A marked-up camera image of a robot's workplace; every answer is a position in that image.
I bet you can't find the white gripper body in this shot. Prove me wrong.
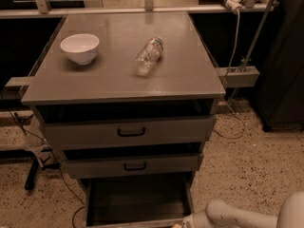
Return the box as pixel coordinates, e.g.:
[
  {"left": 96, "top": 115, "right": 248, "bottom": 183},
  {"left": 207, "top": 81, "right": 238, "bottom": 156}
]
[{"left": 181, "top": 211, "right": 213, "bottom": 228}]

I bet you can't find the black floor cable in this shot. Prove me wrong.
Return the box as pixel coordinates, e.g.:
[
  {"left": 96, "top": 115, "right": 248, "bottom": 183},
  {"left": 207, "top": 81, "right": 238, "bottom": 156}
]
[{"left": 0, "top": 92, "right": 86, "bottom": 228}]

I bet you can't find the grey drawer cabinet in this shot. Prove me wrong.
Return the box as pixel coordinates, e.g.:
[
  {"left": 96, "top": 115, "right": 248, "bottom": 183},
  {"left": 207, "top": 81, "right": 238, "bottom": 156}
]
[{"left": 20, "top": 11, "right": 226, "bottom": 228}]

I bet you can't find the grey middle drawer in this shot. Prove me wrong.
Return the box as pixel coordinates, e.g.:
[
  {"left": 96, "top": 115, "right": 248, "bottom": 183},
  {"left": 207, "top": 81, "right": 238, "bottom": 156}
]
[{"left": 65, "top": 153, "right": 203, "bottom": 179}]

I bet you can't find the clear plastic bottle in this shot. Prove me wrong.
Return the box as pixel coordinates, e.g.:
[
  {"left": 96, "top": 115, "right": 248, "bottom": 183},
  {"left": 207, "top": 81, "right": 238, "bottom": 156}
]
[{"left": 133, "top": 36, "right": 163, "bottom": 77}]

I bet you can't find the metal diagonal rod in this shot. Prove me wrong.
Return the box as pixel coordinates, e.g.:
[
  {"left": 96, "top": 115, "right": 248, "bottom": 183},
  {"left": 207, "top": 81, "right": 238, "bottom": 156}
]
[{"left": 226, "top": 0, "right": 275, "bottom": 107}]

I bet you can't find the grey top drawer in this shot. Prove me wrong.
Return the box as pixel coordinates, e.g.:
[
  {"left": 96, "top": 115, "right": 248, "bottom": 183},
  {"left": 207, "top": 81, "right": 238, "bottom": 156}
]
[{"left": 44, "top": 116, "right": 216, "bottom": 150}]

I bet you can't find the dark side cabinet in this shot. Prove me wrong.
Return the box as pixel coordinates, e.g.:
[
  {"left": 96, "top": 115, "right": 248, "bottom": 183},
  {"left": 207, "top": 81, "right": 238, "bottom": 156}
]
[{"left": 252, "top": 0, "right": 304, "bottom": 132}]

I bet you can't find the white ceramic bowl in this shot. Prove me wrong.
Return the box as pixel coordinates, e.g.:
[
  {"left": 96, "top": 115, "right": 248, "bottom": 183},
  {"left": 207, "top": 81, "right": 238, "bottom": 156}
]
[{"left": 60, "top": 33, "right": 100, "bottom": 65}]

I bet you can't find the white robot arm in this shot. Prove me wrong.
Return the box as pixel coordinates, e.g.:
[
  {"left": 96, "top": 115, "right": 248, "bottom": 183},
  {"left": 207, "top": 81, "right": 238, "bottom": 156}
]
[{"left": 171, "top": 191, "right": 304, "bottom": 228}]

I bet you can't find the black metal stand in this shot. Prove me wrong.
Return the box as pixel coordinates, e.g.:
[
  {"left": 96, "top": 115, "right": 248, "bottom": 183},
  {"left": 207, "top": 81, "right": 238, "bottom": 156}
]
[{"left": 24, "top": 148, "right": 60, "bottom": 191}]

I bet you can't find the grey bottom drawer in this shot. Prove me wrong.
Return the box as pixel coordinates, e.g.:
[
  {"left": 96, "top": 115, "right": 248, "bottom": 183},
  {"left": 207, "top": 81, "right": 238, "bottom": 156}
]
[{"left": 84, "top": 173, "right": 194, "bottom": 228}]

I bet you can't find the grey drawer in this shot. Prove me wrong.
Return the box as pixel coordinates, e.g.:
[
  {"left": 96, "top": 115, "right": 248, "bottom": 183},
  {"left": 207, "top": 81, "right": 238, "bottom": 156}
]
[
  {"left": 44, "top": 116, "right": 216, "bottom": 150},
  {"left": 84, "top": 173, "right": 194, "bottom": 228},
  {"left": 65, "top": 153, "right": 203, "bottom": 179}
]

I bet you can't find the white cable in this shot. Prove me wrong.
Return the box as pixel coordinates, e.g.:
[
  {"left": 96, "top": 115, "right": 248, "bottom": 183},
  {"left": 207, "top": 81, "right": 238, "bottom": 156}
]
[{"left": 212, "top": 9, "right": 247, "bottom": 141}]

